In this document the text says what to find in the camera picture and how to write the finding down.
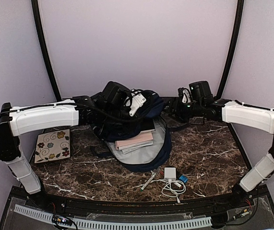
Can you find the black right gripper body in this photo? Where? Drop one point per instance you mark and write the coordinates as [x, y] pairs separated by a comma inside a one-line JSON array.
[[181, 112]]

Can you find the blue card packet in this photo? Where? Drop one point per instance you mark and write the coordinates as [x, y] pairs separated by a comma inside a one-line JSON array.
[[147, 125]]

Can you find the pink hardcover book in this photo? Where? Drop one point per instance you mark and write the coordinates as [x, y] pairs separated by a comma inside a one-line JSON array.
[[135, 141]]

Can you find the navy blue student backpack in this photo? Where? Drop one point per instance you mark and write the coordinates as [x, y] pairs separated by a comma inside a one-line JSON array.
[[144, 159]]

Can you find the grey hardcover book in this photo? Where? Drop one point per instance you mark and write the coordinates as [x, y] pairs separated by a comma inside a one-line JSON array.
[[140, 145]]

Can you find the white power adapter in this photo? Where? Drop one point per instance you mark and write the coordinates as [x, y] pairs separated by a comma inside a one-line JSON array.
[[169, 174]]

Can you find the blue eraser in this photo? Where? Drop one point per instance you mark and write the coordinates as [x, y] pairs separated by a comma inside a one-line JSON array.
[[183, 178]]

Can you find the green capped marker pen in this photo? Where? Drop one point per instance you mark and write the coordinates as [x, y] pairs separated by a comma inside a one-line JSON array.
[[148, 181]]

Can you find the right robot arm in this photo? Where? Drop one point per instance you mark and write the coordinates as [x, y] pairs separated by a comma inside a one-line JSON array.
[[197, 100]]

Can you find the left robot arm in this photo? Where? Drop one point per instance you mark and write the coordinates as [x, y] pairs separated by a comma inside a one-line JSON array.
[[19, 121]]

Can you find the floral pattern notebook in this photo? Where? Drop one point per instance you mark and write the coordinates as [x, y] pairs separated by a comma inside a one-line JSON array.
[[53, 146]]

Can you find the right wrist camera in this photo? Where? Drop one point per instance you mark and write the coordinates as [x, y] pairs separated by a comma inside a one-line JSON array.
[[184, 95]]

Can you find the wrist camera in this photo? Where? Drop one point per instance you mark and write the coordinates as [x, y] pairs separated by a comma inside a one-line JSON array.
[[134, 101], [184, 95]]

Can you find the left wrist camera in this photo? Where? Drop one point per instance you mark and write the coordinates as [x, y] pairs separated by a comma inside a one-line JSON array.
[[134, 101]]

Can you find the black curved front rail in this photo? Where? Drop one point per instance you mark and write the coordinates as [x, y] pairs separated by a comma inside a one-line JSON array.
[[106, 199]]

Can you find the right black frame post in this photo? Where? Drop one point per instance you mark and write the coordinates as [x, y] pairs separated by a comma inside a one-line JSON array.
[[232, 48]]

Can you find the black frame post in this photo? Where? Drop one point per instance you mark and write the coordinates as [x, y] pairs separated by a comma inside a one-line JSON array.
[[44, 49], [232, 48]]

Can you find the left black frame post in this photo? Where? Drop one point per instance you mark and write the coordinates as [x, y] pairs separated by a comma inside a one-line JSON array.
[[44, 49]]

